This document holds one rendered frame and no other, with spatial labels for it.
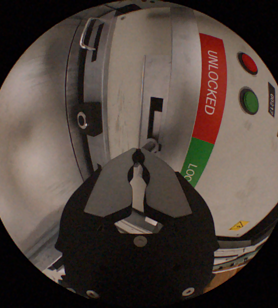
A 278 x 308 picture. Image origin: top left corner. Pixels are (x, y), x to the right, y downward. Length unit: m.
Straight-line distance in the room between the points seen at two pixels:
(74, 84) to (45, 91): 0.07
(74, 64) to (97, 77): 0.08
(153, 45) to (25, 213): 0.39
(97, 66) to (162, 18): 0.15
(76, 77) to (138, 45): 0.14
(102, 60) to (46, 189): 0.28
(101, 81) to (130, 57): 0.06
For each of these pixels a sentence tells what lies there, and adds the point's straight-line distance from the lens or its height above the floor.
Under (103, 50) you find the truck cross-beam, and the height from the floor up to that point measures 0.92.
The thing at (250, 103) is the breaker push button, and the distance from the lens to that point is 0.15.
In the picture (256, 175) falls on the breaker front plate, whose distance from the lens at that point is 0.21.
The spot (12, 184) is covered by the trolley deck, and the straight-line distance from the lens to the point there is 0.26.
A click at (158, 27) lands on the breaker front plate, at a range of 0.19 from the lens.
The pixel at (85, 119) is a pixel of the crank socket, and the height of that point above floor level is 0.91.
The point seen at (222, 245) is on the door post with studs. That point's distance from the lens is 0.47.
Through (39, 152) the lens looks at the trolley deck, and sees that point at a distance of 0.24.
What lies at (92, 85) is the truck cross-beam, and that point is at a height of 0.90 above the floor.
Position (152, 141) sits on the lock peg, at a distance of 0.16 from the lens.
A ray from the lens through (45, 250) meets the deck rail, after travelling 0.42.
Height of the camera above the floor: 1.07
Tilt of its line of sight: 22 degrees down
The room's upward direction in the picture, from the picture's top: 109 degrees clockwise
